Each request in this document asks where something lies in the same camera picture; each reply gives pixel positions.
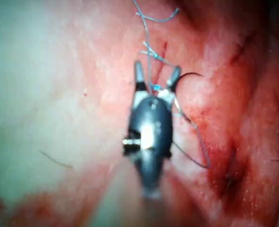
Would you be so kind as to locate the right arm needle driver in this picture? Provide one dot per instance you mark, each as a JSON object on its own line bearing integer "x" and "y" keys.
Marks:
{"x": 151, "y": 118}

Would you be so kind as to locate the right arm needle driver jaw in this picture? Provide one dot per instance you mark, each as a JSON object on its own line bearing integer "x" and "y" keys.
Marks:
{"x": 139, "y": 75}
{"x": 174, "y": 76}

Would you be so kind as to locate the curved needle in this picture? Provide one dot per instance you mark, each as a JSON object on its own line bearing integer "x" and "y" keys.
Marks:
{"x": 191, "y": 73}

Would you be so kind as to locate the blue thread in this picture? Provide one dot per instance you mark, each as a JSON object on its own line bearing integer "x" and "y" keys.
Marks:
{"x": 146, "y": 30}

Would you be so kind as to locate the dark right arm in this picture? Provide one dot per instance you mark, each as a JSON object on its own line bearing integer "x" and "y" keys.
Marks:
{"x": 151, "y": 212}

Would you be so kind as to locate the blue stitching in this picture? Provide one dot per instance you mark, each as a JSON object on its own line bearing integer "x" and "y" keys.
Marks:
{"x": 154, "y": 55}

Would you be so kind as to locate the tissue pad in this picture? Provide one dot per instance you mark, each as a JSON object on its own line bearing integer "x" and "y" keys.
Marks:
{"x": 224, "y": 106}

